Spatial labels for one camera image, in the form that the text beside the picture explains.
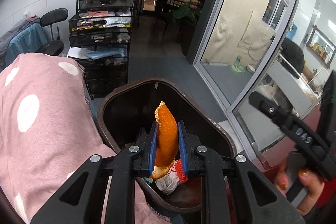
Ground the glass sliding door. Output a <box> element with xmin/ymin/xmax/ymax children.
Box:
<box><xmin>194</xmin><ymin>0</ymin><xmax>335</xmax><ymax>159</ymax></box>

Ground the pink polka dot blanket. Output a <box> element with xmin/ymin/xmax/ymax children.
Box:
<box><xmin>1</xmin><ymin>53</ymin><xmax>169</xmax><ymax>223</ymax></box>

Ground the black salon stool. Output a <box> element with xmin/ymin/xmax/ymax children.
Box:
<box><xmin>36</xmin><ymin>8</ymin><xmax>68</xmax><ymax>56</ymax></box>

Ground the orange foam fruit net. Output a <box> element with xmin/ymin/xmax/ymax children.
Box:
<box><xmin>173</xmin><ymin>159</ymin><xmax>188</xmax><ymax>183</ymax></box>

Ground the dark brown trash bin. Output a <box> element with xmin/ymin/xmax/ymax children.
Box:
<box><xmin>97</xmin><ymin>79</ymin><xmax>235</xmax><ymax>223</ymax></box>

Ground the person's right hand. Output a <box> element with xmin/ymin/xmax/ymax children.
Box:
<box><xmin>274</xmin><ymin>157</ymin><xmax>325</xmax><ymax>216</ymax></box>

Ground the black mesh trolley cart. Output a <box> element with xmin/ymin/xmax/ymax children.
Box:
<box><xmin>68</xmin><ymin>0</ymin><xmax>137</xmax><ymax>98</ymax></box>

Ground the green potted plant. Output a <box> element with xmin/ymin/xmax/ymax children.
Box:
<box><xmin>173</xmin><ymin>2</ymin><xmax>201</xmax><ymax>24</ymax></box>

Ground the white plastic bag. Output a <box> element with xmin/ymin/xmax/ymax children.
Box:
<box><xmin>155</xmin><ymin>170</ymin><xmax>182</xmax><ymax>194</ymax></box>

